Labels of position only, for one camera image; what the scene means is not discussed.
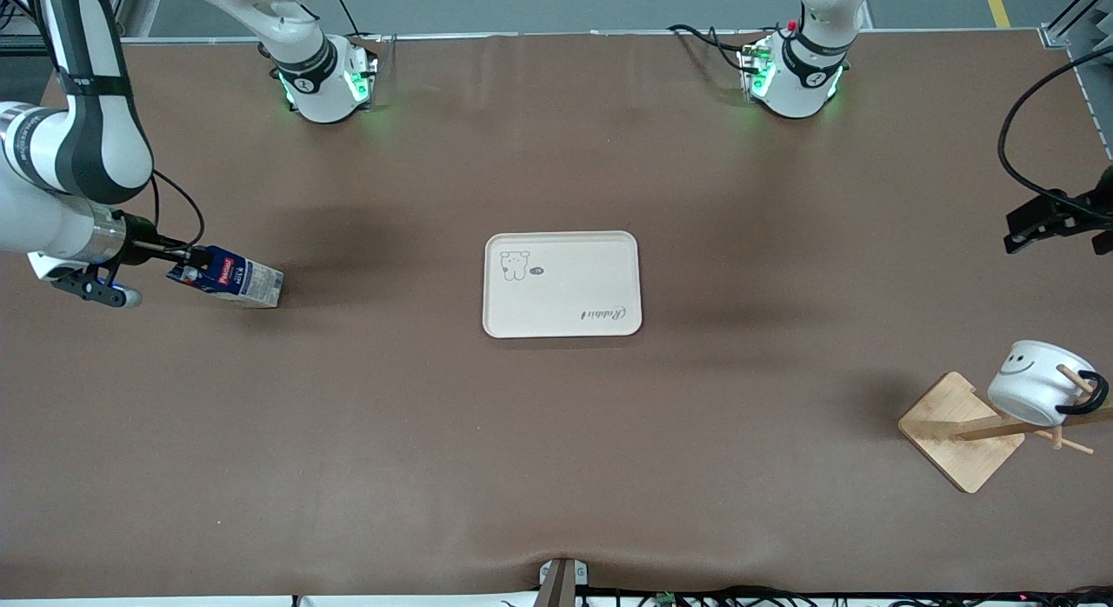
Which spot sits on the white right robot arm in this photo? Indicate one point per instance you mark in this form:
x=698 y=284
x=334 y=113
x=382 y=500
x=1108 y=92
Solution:
x=96 y=137

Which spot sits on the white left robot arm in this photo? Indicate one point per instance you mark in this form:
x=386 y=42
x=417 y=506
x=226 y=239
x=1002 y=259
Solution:
x=804 y=68

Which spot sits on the cream tray with bear print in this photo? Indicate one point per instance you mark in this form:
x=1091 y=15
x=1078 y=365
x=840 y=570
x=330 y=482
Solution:
x=565 y=285

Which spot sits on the grey metal table clamp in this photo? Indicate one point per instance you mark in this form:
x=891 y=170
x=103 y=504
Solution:
x=561 y=581

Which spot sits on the aluminium frame profile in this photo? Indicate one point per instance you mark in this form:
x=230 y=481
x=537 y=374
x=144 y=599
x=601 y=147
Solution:
x=1078 y=16

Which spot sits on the white smiley face cup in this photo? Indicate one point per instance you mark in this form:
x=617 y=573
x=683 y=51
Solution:
x=1035 y=385

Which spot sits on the wooden cup rack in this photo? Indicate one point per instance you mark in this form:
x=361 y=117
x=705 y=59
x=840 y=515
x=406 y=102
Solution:
x=956 y=433

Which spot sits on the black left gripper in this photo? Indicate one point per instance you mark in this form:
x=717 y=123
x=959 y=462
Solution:
x=1097 y=214

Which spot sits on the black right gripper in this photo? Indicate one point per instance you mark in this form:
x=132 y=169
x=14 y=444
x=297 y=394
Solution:
x=136 y=242

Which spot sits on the blue and white milk carton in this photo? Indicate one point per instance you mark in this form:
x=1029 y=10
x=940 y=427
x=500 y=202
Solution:
x=248 y=285

